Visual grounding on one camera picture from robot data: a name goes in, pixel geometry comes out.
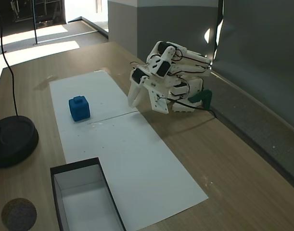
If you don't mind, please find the blue cube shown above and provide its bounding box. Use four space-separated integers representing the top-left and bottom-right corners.
68 95 91 123

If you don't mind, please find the dark grey backdrop sheet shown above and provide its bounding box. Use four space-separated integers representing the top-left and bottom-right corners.
212 0 294 136

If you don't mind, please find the black stand cable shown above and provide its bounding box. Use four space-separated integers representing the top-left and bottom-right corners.
0 0 20 118

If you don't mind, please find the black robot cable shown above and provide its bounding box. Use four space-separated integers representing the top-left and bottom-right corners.
157 95 217 119

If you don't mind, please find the white paper sheet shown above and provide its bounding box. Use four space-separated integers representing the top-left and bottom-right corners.
49 71 139 126
57 112 209 230

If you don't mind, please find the thin black pole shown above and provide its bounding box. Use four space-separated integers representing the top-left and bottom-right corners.
32 0 39 46

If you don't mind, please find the brown cardboard box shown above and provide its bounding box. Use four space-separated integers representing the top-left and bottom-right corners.
50 157 127 231

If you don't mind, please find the round table cable hole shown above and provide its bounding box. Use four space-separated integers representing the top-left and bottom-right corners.
1 197 38 231

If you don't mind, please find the black round stand base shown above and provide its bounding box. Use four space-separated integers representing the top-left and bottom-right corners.
0 106 39 169

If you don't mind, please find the green table clamp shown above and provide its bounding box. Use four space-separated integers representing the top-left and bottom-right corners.
188 89 214 110

